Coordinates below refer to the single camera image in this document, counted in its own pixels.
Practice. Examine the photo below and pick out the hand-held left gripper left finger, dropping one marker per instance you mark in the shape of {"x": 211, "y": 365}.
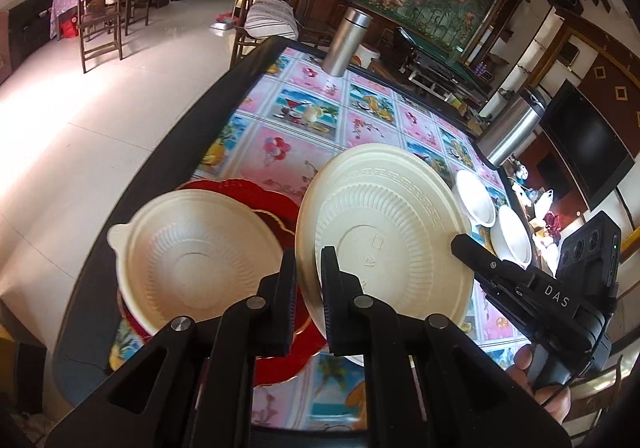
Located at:
{"x": 280, "y": 298}

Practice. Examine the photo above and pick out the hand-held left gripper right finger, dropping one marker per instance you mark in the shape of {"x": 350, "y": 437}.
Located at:
{"x": 332, "y": 298}

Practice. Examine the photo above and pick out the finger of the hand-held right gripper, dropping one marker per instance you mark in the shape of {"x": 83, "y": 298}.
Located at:
{"x": 510, "y": 308}
{"x": 490, "y": 263}

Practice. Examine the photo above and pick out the white plastic bowl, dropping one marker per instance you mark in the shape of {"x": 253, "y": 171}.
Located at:
{"x": 475, "y": 198}
{"x": 512, "y": 235}

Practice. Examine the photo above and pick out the cream ribbed plastic bowl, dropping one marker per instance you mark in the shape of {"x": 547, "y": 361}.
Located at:
{"x": 390, "y": 208}
{"x": 195, "y": 248}

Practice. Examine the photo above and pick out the person's right hand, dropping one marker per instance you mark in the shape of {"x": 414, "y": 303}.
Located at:
{"x": 555, "y": 403}

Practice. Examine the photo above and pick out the white plush toy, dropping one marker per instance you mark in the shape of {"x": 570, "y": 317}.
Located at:
{"x": 522, "y": 175}

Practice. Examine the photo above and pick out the large steel thermos flask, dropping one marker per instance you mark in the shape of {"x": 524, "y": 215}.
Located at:
{"x": 510, "y": 133}

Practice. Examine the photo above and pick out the black television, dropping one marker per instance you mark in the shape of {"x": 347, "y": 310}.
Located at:
{"x": 585, "y": 143}

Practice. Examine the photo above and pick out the printed tablecloth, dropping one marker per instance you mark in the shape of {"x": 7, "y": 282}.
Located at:
{"x": 300, "y": 128}

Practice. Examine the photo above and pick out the dark framed table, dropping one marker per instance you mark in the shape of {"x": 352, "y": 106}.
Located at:
{"x": 165, "y": 153}

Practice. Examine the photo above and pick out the green billiard table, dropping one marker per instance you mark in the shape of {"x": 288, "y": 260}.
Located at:
{"x": 440, "y": 53}

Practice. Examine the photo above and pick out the white round container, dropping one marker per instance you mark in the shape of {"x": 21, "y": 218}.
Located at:
{"x": 367, "y": 57}

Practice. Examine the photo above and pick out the small steel tumbler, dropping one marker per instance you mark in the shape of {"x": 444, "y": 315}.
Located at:
{"x": 347, "y": 43}

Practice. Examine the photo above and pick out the black speaker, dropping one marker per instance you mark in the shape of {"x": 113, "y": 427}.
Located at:
{"x": 562, "y": 0}

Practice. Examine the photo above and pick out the striped cushion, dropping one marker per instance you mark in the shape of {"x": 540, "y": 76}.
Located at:
{"x": 272, "y": 20}

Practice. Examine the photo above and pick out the dustpan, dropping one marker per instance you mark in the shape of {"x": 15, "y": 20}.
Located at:
{"x": 222, "y": 23}

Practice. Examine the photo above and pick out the red bag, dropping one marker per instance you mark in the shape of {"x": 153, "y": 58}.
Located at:
{"x": 69, "y": 28}

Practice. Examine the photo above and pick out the dark low cabinet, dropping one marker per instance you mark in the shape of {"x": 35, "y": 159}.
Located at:
{"x": 25, "y": 38}

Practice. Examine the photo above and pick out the pink cloth dining table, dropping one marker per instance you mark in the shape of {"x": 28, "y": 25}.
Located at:
{"x": 65, "y": 3}

